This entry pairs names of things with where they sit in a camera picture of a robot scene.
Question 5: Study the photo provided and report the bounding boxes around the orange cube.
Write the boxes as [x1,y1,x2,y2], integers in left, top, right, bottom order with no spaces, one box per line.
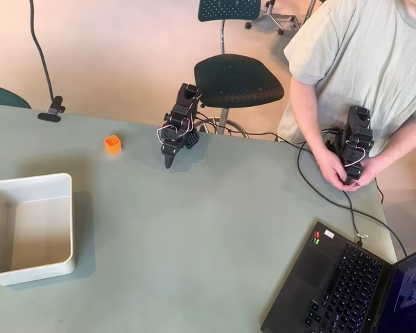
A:
[104,132,123,155]

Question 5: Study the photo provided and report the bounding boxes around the black leader arm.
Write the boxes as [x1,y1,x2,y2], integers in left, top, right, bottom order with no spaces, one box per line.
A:
[324,105,374,185]

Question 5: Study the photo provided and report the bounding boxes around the person's right forearm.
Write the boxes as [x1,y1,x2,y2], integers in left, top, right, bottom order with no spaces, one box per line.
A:
[289,78,333,164]

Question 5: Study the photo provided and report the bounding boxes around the person's left forearm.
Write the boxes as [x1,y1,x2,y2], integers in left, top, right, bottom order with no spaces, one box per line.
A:
[367,123,416,174]

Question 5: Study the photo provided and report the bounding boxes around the white rectangular bin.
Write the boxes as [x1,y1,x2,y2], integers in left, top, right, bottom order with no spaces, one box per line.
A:
[0,172,77,287]

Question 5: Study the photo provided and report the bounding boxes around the person's right hand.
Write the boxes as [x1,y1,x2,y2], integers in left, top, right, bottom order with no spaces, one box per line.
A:
[315,151,355,191]

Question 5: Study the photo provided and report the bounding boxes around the person's left hand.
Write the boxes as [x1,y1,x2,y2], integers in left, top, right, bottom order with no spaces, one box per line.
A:
[347,160,381,191]

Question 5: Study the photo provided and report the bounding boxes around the dark teal perforated chair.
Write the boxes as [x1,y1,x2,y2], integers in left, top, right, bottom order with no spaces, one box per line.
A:
[0,83,33,110]
[193,0,285,139]

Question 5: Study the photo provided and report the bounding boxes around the wheeled office chair base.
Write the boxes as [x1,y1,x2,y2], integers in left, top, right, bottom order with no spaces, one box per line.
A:
[244,0,301,36]

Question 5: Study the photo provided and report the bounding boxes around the black laptop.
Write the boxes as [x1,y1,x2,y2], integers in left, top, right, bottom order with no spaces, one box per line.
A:
[260,221,416,333]

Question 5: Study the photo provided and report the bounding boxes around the person in pale green shirt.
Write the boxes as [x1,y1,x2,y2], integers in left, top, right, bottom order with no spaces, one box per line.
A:
[277,0,416,157]

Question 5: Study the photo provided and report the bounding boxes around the thin black cable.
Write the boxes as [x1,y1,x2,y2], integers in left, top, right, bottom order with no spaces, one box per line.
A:
[195,110,232,133]

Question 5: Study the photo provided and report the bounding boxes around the black gooseneck camera holder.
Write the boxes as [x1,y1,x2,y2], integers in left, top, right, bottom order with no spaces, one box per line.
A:
[28,0,67,123]

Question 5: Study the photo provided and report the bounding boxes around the red white servo wire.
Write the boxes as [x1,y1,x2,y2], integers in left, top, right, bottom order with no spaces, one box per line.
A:
[345,144,367,169]

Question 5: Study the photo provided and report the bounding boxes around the black laptop usb cable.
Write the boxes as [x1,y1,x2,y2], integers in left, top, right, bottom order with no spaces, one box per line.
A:
[342,189,368,246]

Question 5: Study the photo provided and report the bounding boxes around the long black cable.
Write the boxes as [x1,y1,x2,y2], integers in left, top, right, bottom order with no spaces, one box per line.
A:
[193,116,409,258]

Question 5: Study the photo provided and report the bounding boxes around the black hanging cable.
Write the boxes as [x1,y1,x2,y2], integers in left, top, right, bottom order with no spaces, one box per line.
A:
[373,176,385,205]

